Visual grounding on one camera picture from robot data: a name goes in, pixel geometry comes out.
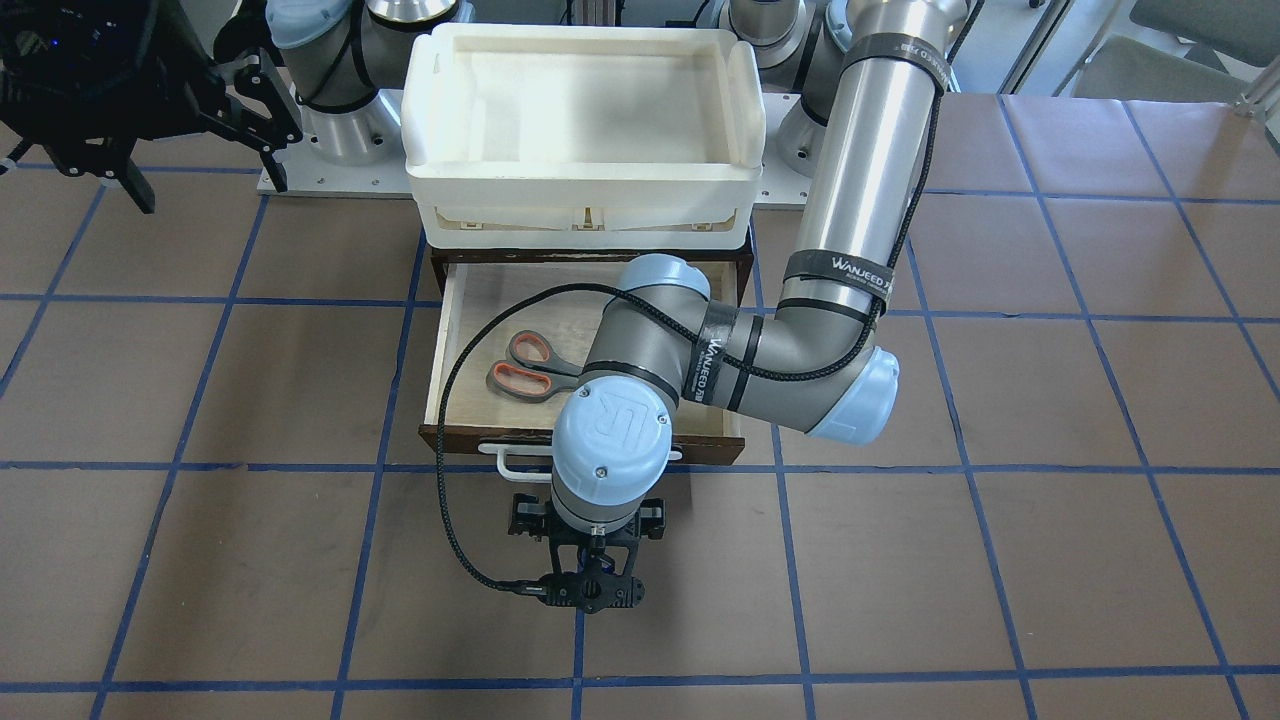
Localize wooden drawer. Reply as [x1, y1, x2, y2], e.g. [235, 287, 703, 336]
[419, 250, 753, 484]

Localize white foam tray box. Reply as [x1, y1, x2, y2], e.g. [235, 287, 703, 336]
[401, 23, 765, 251]

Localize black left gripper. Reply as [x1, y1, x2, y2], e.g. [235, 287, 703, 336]
[508, 493, 667, 577]

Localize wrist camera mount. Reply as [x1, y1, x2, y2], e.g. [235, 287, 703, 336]
[515, 562, 646, 614]

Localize grey orange scissors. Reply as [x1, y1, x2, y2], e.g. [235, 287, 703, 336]
[485, 331, 582, 404]

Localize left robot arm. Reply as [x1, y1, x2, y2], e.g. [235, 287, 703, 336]
[509, 1, 980, 582]

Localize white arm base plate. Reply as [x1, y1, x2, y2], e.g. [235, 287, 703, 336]
[274, 88, 412, 199]

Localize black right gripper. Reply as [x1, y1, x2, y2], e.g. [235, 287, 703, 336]
[3, 1, 301, 215]

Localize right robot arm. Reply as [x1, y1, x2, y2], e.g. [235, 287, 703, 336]
[3, 1, 474, 214]

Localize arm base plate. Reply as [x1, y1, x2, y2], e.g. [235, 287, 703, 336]
[755, 92, 826, 210]

